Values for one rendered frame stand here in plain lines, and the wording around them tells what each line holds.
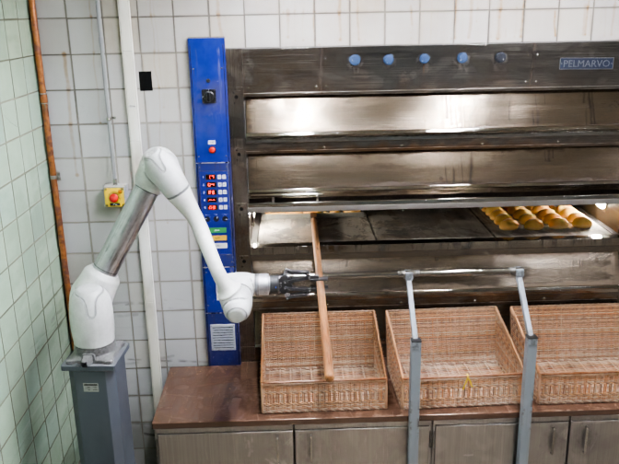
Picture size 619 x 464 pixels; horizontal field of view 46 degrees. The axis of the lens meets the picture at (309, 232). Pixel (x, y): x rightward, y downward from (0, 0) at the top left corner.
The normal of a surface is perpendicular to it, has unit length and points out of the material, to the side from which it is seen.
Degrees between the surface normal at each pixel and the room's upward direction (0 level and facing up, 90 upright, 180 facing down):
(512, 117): 69
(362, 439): 90
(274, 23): 90
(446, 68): 90
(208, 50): 90
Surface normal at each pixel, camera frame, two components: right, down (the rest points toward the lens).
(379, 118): 0.02, -0.05
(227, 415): -0.02, -0.96
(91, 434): -0.04, 0.29
